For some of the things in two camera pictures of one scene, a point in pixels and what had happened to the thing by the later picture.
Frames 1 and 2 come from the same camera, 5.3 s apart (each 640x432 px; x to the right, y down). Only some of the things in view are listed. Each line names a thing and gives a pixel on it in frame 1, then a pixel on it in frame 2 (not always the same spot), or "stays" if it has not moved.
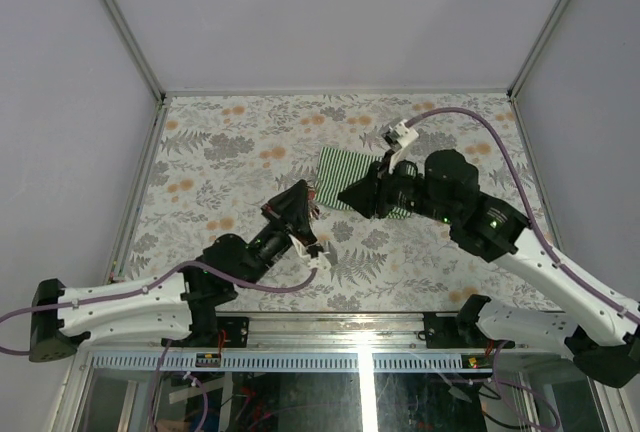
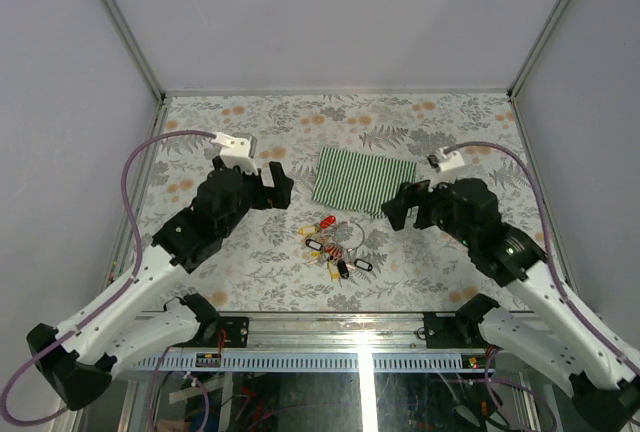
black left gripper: (293, 208) to (278, 196)
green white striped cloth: (337, 169) stays
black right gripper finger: (362, 196) to (407, 196)
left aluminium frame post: (121, 25) stays
